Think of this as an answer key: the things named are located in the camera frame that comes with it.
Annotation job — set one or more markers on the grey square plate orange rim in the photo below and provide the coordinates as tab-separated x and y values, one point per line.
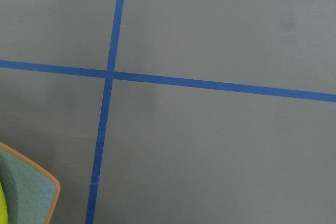
30	192

